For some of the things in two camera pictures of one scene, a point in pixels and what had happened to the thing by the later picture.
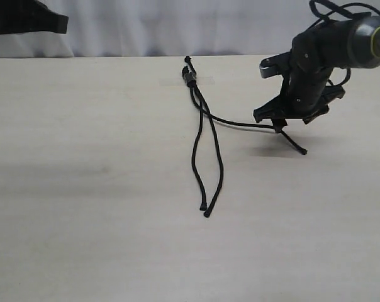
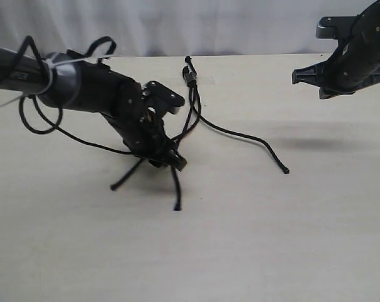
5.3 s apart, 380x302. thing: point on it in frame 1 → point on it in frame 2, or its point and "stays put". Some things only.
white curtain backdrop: x=122 y=28 stays put
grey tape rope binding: x=189 y=74 stays put
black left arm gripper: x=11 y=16 → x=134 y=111
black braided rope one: x=185 y=74 → x=175 y=175
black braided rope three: x=201 y=107 → x=206 y=121
